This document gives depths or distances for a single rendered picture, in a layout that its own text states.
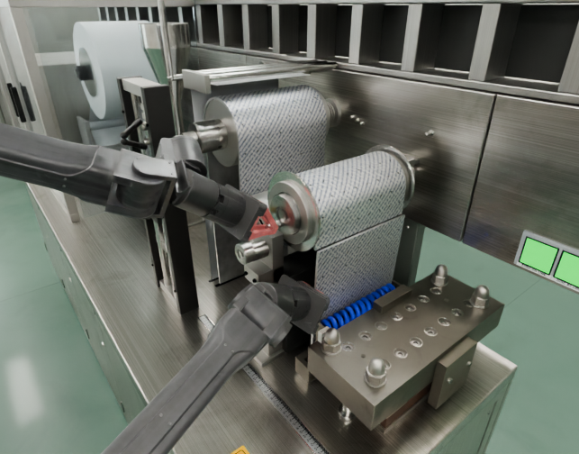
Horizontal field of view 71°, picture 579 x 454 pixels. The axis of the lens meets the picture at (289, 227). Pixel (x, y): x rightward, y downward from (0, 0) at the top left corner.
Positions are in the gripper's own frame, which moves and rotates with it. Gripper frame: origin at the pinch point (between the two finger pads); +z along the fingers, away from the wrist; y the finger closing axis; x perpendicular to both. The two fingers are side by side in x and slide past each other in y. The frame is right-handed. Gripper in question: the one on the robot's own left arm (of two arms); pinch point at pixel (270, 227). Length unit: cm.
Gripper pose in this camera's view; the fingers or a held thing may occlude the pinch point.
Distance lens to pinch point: 71.8
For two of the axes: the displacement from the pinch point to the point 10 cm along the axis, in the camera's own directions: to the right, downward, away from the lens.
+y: 6.2, 3.7, -6.9
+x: 4.7, -8.8, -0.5
